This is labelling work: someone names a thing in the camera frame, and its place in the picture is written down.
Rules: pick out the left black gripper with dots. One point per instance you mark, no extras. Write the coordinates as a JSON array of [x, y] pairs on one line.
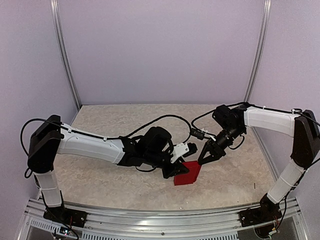
[[179, 165]]

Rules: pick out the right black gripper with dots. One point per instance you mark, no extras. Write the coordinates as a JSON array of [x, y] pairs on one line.
[[209, 159]]

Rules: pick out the red paper box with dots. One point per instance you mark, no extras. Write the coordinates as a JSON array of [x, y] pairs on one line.
[[188, 178]]

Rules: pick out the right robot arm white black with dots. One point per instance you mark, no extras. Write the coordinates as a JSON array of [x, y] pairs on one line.
[[290, 138]]

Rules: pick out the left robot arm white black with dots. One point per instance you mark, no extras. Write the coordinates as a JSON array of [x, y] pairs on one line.
[[55, 137]]

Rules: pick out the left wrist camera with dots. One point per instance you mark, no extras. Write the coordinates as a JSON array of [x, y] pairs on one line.
[[183, 150]]

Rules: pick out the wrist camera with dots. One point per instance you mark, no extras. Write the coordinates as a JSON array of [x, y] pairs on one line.
[[201, 134], [183, 150]]

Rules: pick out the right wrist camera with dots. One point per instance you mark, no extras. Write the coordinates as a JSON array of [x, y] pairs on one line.
[[201, 134]]

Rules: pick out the front aluminium rail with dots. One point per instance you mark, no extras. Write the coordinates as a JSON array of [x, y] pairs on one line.
[[104, 223]]

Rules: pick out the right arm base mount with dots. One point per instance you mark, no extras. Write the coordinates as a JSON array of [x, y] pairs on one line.
[[255, 216]]

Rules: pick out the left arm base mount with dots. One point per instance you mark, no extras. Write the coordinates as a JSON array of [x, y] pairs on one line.
[[70, 217]]

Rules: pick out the right aluminium frame post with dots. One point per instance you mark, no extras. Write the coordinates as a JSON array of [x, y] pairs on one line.
[[267, 5]]

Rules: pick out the aluminium frame post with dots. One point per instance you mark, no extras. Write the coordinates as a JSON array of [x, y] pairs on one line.
[[267, 5], [54, 5]]

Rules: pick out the left aluminium frame post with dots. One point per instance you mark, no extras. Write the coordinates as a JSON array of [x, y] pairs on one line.
[[54, 5]]

